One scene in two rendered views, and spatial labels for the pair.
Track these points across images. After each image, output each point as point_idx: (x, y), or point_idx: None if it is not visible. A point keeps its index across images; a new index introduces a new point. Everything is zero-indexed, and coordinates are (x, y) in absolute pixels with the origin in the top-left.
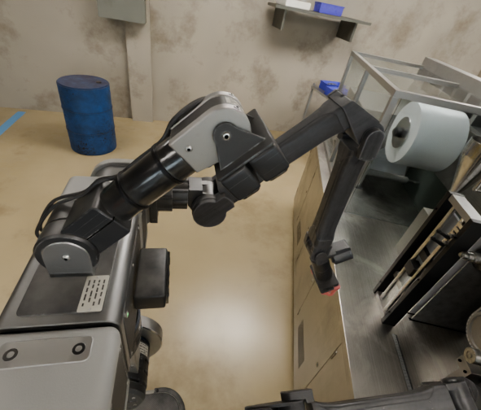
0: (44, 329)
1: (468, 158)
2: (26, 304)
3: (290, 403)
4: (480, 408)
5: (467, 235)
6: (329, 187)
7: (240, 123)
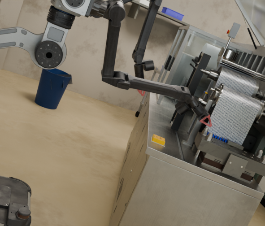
0: None
1: (219, 55)
2: None
3: (119, 71)
4: (195, 103)
5: (203, 60)
6: (144, 20)
7: None
